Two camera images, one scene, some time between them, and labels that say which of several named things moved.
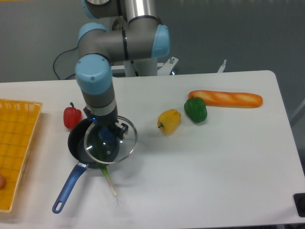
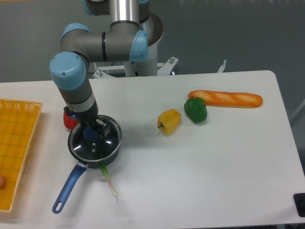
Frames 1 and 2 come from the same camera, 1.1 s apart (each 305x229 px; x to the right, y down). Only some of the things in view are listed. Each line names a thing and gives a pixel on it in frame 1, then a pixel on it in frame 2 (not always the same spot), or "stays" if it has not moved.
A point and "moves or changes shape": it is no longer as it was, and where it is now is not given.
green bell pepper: (196, 109) stays
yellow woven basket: (17, 120) stays
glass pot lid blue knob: (103, 144) moves or changes shape
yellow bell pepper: (168, 120) stays
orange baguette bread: (228, 99) stays
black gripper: (110, 120) -> (89, 118)
